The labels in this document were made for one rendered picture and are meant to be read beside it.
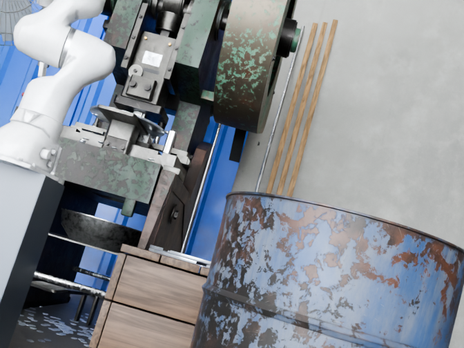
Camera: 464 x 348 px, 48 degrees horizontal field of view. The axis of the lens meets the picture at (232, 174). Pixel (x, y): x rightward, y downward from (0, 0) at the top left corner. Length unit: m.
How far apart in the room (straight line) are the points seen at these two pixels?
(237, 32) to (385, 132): 1.76
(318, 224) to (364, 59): 2.84
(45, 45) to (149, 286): 0.64
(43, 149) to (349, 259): 0.82
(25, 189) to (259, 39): 0.95
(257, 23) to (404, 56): 1.89
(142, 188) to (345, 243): 1.20
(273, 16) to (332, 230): 1.21
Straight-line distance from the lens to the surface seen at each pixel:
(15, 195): 1.29
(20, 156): 1.26
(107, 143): 1.96
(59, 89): 1.37
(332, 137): 3.33
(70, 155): 1.93
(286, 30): 2.18
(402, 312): 0.76
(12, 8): 2.64
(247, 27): 1.85
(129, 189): 1.85
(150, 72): 2.12
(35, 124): 1.33
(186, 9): 2.28
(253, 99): 1.93
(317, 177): 3.26
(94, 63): 1.39
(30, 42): 1.42
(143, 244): 1.76
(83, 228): 1.96
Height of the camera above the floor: 0.35
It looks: 10 degrees up
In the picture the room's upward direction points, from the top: 16 degrees clockwise
